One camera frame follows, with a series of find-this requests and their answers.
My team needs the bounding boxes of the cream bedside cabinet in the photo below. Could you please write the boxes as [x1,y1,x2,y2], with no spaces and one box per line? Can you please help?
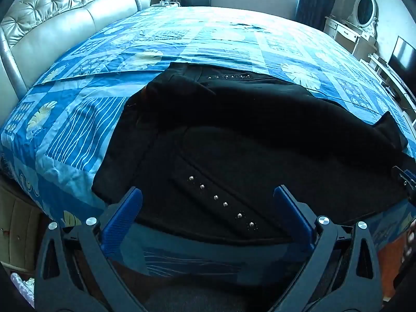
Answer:
[1,176,41,273]

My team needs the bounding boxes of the black studded pants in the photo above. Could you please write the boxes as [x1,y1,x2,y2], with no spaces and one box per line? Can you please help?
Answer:
[92,63,415,245]

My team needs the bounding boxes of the white oval vanity mirror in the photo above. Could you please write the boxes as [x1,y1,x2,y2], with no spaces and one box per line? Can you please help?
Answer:
[348,0,378,38]

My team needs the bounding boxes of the white tv cabinet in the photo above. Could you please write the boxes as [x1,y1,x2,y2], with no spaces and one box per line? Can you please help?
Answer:
[360,54,415,129]

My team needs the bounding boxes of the brown wooden door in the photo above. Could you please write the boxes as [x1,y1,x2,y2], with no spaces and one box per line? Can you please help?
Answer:
[378,232,407,299]

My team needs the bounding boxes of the black flat television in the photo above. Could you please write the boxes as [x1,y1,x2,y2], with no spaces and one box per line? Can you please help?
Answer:
[388,37,416,92]

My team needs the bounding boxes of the blue patterned bed sheet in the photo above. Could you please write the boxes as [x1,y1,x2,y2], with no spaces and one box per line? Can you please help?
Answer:
[0,5,416,283]

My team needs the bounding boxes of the white dressing table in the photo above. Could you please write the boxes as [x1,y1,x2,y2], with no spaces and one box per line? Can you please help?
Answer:
[324,16,377,62]

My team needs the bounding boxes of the cream tufted leather headboard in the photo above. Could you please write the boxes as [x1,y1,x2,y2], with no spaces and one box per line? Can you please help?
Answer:
[1,0,151,122]

